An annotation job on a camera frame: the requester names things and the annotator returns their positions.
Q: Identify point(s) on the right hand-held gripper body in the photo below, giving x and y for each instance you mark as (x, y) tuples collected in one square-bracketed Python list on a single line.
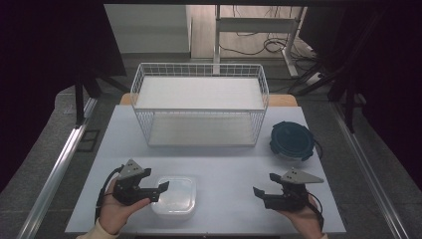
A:
[(293, 195)]

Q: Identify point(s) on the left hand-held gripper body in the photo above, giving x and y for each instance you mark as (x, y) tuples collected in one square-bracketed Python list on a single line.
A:
[(127, 189)]

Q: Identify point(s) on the square clear plastic container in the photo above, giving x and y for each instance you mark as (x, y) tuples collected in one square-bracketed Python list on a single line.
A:
[(177, 199)]

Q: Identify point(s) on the round dark-lidded glass container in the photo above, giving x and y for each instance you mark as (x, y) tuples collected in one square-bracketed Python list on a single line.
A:
[(292, 140)]

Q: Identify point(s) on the person's left hand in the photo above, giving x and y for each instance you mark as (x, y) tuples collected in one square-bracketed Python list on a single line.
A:
[(114, 212)]

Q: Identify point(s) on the person's right hand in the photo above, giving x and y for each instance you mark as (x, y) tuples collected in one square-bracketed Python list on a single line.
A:
[(307, 220)]

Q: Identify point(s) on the black floor plate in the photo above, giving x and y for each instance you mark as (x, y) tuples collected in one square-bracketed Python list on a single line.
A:
[(88, 140)]

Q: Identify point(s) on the wooden table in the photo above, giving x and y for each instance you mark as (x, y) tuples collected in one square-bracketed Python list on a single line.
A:
[(282, 100)]

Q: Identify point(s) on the black stand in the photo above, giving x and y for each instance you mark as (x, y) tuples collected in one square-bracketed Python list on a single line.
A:
[(79, 99), (348, 99)]

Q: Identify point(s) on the white power strip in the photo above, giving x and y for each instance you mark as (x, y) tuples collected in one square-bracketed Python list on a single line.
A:
[(313, 78)]

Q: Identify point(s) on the white cabinet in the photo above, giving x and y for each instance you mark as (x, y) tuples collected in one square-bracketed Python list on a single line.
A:
[(149, 30)]

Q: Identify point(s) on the aluminium rail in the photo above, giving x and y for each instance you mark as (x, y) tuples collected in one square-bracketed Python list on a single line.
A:
[(368, 172), (56, 172)]

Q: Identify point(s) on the white desk frame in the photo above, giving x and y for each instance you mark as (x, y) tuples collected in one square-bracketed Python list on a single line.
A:
[(255, 25)]

